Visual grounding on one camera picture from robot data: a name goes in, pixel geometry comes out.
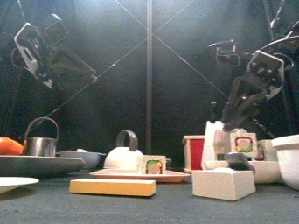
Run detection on white toy sushi roll piece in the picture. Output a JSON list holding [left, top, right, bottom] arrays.
[[228, 131, 258, 158], [255, 139, 278, 162], [136, 155, 168, 175]]

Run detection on dark grey toy piece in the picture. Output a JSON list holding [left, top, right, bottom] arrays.
[[223, 151, 256, 176]]

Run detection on dark grey plate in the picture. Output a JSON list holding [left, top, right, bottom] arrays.
[[0, 154, 87, 179]]

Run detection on pink plate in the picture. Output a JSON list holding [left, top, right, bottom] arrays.
[[88, 168, 192, 184]]

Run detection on white plate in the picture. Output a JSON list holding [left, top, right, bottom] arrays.
[[0, 176, 40, 194]]

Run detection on large white cup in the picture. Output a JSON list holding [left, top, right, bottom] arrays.
[[271, 134, 299, 191]]

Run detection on red wooden box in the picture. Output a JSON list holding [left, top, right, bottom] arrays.
[[182, 135, 207, 173]]

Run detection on white wooden block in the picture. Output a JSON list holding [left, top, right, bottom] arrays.
[[191, 167, 258, 201]]

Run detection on grey bowl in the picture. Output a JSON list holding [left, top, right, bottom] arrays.
[[56, 150, 105, 171]]

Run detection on orange toy carrot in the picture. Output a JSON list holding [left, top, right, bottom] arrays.
[[0, 136, 25, 156]]

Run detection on yellow wooden block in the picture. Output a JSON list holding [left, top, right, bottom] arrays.
[[69, 178, 158, 198]]

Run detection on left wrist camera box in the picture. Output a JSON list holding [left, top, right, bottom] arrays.
[[41, 13, 69, 46]]

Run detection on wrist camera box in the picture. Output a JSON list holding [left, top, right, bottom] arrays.
[[207, 39, 242, 68], [41, 13, 69, 46]]

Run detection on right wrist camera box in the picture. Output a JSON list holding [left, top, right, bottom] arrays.
[[207, 39, 242, 68]]

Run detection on vertical metal frame pole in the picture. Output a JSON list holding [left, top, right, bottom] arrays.
[[144, 0, 155, 156]]

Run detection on small metal pot with handle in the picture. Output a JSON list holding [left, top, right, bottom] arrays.
[[23, 116, 61, 158]]

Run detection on white kettle with grey handle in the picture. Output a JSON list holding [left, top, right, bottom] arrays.
[[103, 129, 146, 171]]

